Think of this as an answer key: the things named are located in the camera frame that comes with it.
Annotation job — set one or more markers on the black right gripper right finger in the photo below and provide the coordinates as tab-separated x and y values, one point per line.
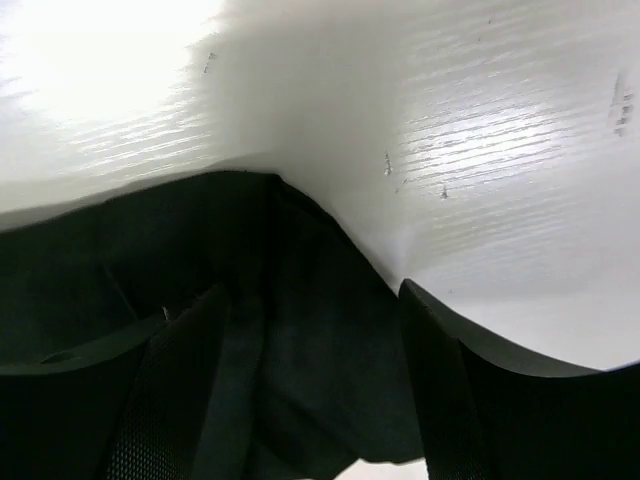
489	408

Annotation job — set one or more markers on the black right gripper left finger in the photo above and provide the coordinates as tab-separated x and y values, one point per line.
130	405

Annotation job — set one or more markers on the black pleated skirt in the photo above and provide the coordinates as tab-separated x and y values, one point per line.
311	375

